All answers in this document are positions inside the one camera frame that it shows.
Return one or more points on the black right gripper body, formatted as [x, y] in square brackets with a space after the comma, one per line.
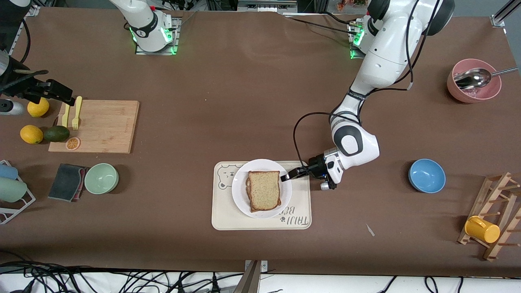
[25, 88]

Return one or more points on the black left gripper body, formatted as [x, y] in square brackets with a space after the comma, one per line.
[315, 167]

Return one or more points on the plain bread slice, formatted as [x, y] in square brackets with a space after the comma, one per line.
[264, 191]

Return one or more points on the round white plate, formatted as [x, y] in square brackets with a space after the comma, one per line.
[240, 191]

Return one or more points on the yellow plastic knife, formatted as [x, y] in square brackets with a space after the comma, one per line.
[66, 116]

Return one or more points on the yellow plastic fork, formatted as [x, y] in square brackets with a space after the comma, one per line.
[76, 116]

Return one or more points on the yellow lemon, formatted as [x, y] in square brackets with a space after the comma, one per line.
[31, 135]
[38, 110]

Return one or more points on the dark green avocado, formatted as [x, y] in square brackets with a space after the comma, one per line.
[57, 134]

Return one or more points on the orange slice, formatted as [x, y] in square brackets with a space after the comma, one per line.
[73, 143]

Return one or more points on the wooden cutting board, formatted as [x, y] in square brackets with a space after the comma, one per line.
[106, 130]

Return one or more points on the small grey tape scrap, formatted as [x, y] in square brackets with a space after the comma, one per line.
[370, 230]

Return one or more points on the beige bear print tray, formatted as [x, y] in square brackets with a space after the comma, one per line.
[222, 211]

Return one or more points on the grey and pink folded cloth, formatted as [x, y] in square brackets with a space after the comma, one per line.
[65, 183]

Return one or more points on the light green bowl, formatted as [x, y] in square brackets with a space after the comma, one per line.
[101, 179]

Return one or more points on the light blue cup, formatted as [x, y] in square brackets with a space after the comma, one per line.
[7, 171]

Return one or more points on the pale green cup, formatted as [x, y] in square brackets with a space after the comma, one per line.
[11, 190]

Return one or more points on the blue bowl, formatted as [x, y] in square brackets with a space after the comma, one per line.
[427, 176]

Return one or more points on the pink bowl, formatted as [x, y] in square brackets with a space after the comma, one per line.
[474, 95]

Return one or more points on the yellow cup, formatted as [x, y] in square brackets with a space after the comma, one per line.
[482, 230]

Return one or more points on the metal spoon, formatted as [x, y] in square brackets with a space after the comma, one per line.
[472, 78]

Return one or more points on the wooden cup rack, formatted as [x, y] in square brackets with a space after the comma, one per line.
[494, 195]

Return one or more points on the metal clamp bracket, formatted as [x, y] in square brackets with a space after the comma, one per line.
[250, 280]

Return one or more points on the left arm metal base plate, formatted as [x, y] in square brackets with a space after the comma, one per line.
[353, 51]

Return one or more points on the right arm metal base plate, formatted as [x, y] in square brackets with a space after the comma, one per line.
[176, 38]

